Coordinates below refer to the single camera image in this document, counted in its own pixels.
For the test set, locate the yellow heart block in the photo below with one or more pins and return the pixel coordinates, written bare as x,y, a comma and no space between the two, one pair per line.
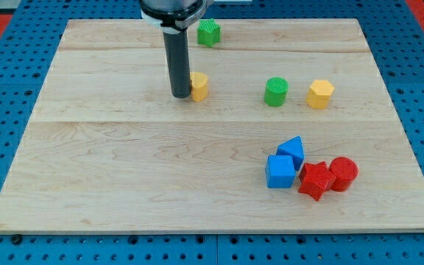
199,86

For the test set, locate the green circle block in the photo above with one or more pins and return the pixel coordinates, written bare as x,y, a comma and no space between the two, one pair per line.
275,91

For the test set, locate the yellow hexagon block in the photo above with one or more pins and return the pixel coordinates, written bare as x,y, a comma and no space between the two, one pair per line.
319,94

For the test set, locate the red circle block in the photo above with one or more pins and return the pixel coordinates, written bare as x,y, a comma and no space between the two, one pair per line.
345,171

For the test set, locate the wooden board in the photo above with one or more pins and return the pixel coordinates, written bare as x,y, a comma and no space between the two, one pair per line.
109,150

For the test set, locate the blue cube block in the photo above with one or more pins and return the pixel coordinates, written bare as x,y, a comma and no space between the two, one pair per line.
279,171

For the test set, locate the blue triangle block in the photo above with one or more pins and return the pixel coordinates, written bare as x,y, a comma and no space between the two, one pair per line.
294,148

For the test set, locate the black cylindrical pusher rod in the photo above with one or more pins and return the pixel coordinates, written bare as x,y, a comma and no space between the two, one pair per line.
176,46

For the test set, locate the green star block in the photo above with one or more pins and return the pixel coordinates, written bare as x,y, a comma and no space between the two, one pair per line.
208,32

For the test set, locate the red star block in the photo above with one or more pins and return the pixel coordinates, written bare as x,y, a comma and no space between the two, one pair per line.
315,179

